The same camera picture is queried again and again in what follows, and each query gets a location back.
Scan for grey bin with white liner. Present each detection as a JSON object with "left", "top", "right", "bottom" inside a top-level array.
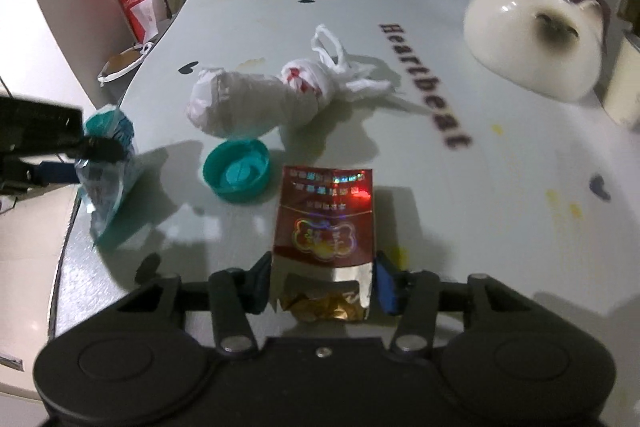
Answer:
[{"left": 97, "top": 41, "right": 156, "bottom": 90}]

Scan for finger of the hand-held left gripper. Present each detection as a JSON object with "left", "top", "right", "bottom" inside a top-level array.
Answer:
[
  {"left": 0, "top": 156, "right": 82, "bottom": 195},
  {"left": 70, "top": 133, "right": 127, "bottom": 163}
]

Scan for knotted white plastic bag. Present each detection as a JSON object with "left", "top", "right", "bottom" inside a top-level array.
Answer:
[{"left": 185, "top": 24, "right": 401, "bottom": 139}]

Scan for teal plastic lid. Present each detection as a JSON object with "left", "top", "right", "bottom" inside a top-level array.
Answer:
[{"left": 202, "top": 139, "right": 272, "bottom": 204}]

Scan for white cat-shaped bowl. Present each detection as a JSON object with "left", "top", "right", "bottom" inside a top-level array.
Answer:
[{"left": 462, "top": 0, "right": 606, "bottom": 103}]

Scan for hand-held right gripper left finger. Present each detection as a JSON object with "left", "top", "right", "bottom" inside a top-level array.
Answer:
[{"left": 117, "top": 251, "right": 274, "bottom": 355}]

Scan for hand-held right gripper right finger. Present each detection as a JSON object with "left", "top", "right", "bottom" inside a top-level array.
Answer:
[{"left": 373, "top": 250, "right": 534, "bottom": 355}]

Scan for red cigarette pack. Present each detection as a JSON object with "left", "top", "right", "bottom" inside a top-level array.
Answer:
[{"left": 272, "top": 165, "right": 377, "bottom": 323}]

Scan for blue face mask pack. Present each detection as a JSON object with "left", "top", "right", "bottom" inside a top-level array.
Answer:
[{"left": 74, "top": 104, "right": 136, "bottom": 241}]

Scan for white cup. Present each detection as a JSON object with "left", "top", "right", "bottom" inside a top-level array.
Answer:
[{"left": 602, "top": 31, "right": 640, "bottom": 126}]

